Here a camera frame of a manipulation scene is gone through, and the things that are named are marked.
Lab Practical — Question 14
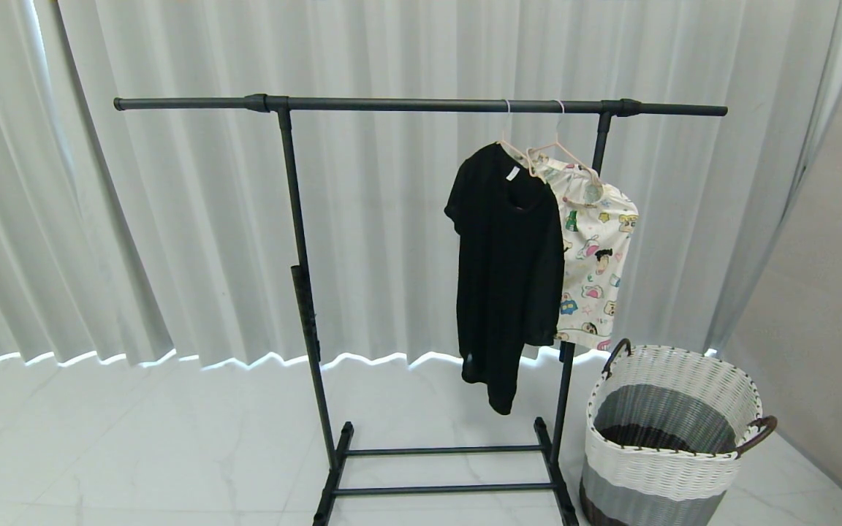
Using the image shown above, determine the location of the black t-shirt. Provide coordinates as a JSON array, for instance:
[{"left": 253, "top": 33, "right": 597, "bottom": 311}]
[{"left": 444, "top": 142, "right": 566, "bottom": 416}]

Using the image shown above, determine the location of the pink clothes hanger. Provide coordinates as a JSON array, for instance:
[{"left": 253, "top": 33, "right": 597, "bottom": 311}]
[
  {"left": 497, "top": 99, "right": 539, "bottom": 175},
  {"left": 526, "top": 99, "right": 607, "bottom": 189}
]

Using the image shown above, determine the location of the cream printed garment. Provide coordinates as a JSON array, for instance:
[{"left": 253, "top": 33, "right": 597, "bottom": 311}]
[{"left": 526, "top": 151, "right": 640, "bottom": 351}]

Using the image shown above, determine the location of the black clothes rack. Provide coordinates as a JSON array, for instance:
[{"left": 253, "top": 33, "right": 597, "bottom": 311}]
[{"left": 113, "top": 93, "right": 729, "bottom": 526}]

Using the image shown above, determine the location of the white laundry basket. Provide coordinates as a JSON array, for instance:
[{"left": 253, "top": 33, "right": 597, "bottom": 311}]
[{"left": 579, "top": 338, "right": 779, "bottom": 526}]

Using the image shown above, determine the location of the white curtain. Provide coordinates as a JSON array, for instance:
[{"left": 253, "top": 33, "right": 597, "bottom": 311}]
[{"left": 0, "top": 0, "right": 842, "bottom": 370}]

